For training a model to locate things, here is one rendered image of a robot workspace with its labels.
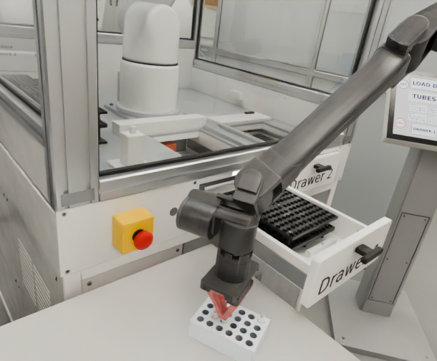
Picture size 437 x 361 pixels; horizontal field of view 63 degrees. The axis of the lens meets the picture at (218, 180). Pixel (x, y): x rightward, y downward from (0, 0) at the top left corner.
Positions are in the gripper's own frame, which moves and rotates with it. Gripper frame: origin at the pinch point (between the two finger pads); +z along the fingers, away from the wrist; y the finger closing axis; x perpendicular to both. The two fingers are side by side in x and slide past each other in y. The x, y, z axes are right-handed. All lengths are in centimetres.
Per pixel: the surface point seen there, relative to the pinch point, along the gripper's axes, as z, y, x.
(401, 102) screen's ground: -26, -111, 19
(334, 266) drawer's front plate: -7.4, -15.0, 14.8
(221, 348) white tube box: 4.6, 3.2, 1.7
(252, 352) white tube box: 2.0, 3.1, 7.0
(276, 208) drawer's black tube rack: -8.4, -28.5, -1.4
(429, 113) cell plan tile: -24, -112, 29
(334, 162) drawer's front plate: -8, -75, 4
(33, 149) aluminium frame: -21.0, 4.2, -41.0
